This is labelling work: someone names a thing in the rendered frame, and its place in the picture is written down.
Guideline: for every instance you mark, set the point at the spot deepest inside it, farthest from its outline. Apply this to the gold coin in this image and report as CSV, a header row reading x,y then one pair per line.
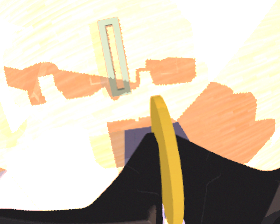
x,y
172,184

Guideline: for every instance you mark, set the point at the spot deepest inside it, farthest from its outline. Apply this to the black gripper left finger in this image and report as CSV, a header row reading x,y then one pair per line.
x,y
133,198

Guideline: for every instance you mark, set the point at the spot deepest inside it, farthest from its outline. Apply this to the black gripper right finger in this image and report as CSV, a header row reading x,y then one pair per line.
x,y
222,191

